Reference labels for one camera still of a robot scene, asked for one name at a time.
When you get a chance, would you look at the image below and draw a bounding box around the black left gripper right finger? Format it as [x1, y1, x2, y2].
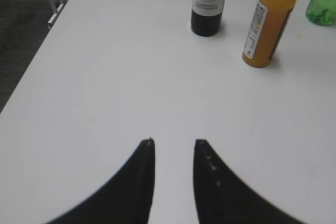
[194, 140, 300, 223]

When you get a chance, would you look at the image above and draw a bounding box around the dark red wine bottle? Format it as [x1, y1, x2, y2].
[191, 0, 225, 37]

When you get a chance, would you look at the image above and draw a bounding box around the white table leg frame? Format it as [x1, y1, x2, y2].
[47, 0, 65, 29]

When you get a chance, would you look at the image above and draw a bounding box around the NFC orange juice bottle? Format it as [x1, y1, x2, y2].
[242, 0, 297, 68]

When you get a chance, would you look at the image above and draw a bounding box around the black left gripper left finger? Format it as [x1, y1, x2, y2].
[50, 138, 155, 223]

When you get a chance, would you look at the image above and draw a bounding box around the green plastic soda bottle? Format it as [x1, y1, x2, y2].
[306, 0, 335, 26]

